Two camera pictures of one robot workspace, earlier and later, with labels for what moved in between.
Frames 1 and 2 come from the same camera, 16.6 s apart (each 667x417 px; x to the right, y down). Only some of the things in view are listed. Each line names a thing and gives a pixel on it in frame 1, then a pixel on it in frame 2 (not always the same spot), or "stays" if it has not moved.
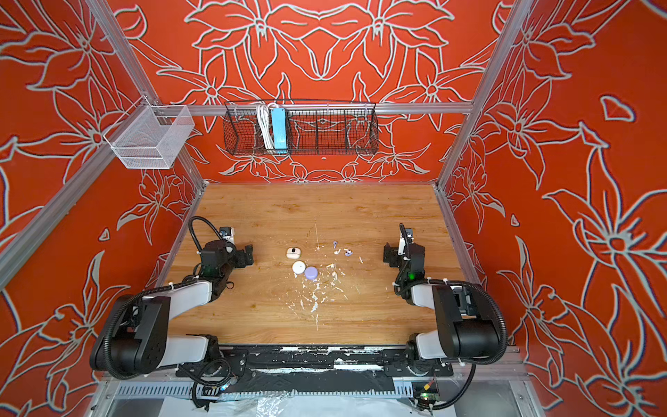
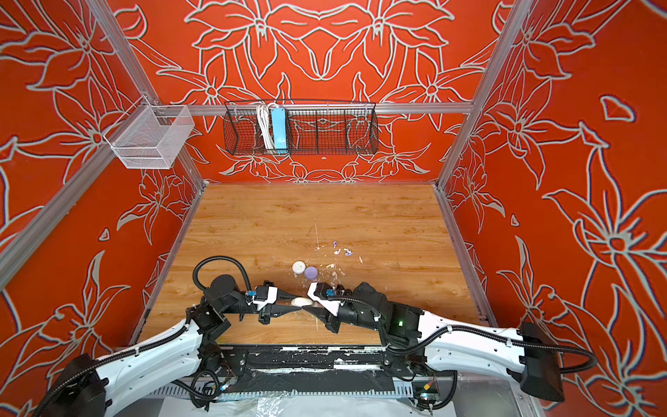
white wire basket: [150, 136] stays
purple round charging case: [311, 273] stays
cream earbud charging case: [293, 253] to [300, 301]
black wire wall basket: [313, 129] stays
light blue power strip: [278, 116] stays
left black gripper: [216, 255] to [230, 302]
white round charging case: [298, 268] stays
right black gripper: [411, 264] to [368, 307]
